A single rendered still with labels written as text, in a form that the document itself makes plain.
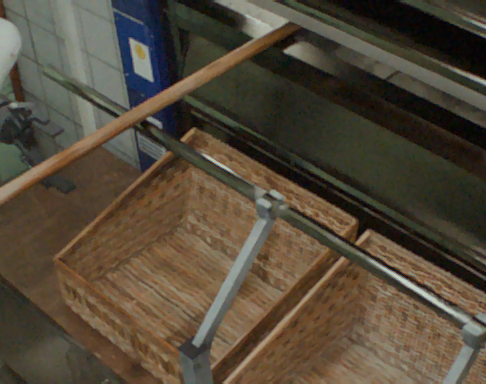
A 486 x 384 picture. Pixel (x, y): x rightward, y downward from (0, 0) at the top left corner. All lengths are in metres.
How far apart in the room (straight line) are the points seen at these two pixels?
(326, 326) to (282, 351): 0.15
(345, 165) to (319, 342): 0.40
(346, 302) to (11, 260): 0.92
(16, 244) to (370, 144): 1.06
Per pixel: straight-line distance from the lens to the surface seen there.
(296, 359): 2.48
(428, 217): 2.32
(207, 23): 2.62
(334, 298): 2.47
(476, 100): 1.88
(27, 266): 2.92
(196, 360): 2.09
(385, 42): 1.97
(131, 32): 2.85
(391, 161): 2.36
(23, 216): 3.09
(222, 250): 2.84
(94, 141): 2.21
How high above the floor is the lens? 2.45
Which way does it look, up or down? 40 degrees down
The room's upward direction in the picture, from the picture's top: 7 degrees counter-clockwise
